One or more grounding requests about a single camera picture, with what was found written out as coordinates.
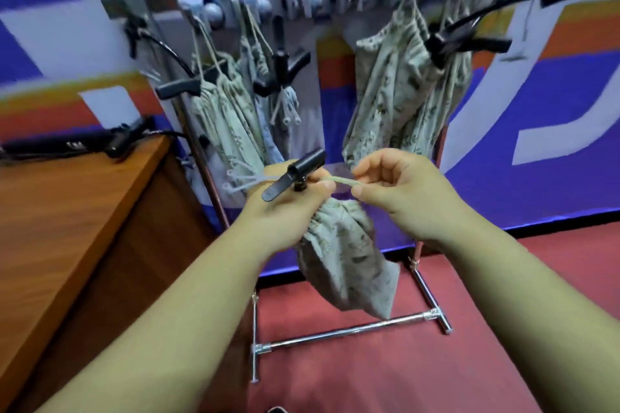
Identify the person's left hand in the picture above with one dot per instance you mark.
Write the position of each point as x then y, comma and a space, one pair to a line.
276, 214

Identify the person's right hand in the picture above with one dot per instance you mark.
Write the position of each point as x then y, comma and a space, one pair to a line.
416, 199

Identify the person's right thumb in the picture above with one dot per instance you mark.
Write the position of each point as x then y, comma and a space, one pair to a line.
367, 192

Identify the person's left thumb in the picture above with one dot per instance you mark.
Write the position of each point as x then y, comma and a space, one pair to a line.
322, 189

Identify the person's right forearm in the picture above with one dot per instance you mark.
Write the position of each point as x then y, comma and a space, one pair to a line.
533, 320

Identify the person's left forearm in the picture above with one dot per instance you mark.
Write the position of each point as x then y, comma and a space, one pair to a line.
169, 330

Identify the chrome metal display rack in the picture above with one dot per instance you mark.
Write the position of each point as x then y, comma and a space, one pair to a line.
339, 329

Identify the brown wooden desk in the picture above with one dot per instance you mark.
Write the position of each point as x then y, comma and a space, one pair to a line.
58, 214

